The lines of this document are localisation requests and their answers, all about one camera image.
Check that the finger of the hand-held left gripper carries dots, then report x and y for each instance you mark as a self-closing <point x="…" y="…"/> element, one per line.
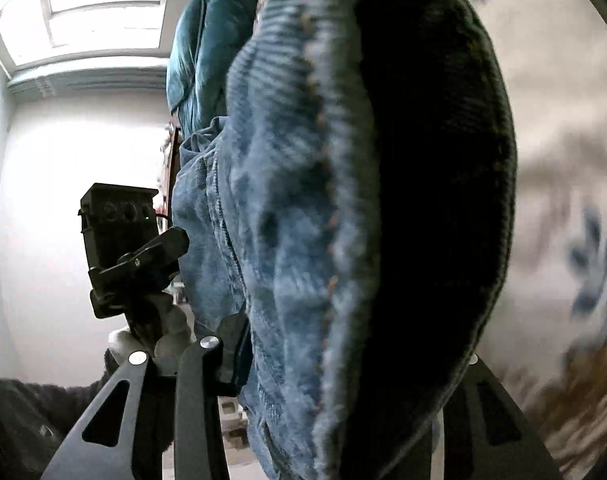
<point x="156" y="277"/>
<point x="156" y="250"/>

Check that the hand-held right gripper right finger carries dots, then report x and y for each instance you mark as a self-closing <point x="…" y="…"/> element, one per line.
<point x="463" y="435"/>

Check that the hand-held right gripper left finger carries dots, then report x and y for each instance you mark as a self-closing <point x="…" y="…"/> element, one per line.
<point x="233" y="355"/>

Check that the blue denim pants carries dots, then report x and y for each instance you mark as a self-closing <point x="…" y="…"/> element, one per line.
<point x="283" y="210"/>

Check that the person's left hand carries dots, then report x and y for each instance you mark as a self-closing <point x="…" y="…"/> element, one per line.
<point x="173" y="332"/>

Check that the teal cloth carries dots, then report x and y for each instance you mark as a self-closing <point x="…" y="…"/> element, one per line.
<point x="203" y="50"/>

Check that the dark bag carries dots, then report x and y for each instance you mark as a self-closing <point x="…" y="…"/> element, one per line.
<point x="28" y="425"/>

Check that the bright window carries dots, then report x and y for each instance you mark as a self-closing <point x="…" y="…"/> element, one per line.
<point x="93" y="5"/>

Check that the white floral printed blanket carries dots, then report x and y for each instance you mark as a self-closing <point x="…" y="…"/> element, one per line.
<point x="558" y="110"/>

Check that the dark wooden bed frame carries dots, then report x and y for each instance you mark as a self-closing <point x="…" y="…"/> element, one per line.
<point x="175" y="160"/>

